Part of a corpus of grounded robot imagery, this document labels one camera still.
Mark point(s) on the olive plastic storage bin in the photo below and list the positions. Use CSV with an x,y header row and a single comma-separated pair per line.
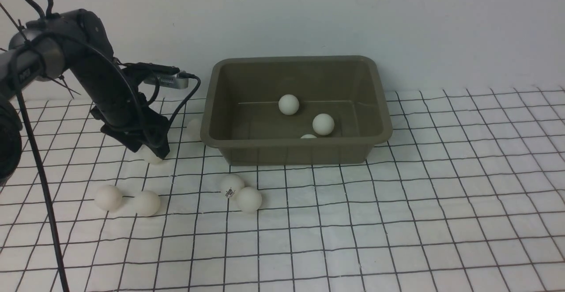
x,y
242,120

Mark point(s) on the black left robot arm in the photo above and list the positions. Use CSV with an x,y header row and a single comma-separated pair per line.
x,y
77,41

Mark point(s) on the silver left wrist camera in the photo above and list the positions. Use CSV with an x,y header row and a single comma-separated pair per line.
x,y
163,76

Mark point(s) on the white black-grid tablecloth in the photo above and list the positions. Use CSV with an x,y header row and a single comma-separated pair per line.
x,y
467,195

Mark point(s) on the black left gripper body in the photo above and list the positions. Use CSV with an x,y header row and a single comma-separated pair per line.
x,y
121,114

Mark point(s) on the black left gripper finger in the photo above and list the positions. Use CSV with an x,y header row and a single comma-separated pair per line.
x,y
161,149
134,142

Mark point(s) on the white logo ping-pong ball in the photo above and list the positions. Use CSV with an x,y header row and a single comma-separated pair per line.
x,y
230,185

